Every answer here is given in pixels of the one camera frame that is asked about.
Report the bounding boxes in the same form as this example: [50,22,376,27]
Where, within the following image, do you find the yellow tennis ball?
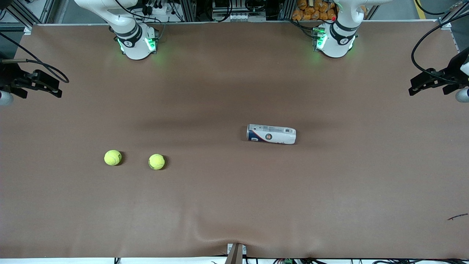
[148,154,166,171]
[104,150,122,166]

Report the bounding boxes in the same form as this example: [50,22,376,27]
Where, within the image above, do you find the white power strip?
[141,2,174,17]

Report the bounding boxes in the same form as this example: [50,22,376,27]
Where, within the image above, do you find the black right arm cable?
[0,32,70,84]

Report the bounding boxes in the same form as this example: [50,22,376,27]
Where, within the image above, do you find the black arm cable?
[0,32,70,84]
[411,22,469,83]

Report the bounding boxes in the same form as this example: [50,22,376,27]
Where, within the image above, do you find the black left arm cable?
[411,22,469,83]

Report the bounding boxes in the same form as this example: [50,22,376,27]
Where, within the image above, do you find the brown table cover sheet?
[0,20,469,259]

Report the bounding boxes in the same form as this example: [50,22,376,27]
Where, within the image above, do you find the white blue tennis ball can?
[247,124,297,145]

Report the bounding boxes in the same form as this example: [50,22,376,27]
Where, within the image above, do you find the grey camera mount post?
[225,243,247,264]

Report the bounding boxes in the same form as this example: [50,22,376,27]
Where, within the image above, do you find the yellow floor tape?
[413,0,428,19]

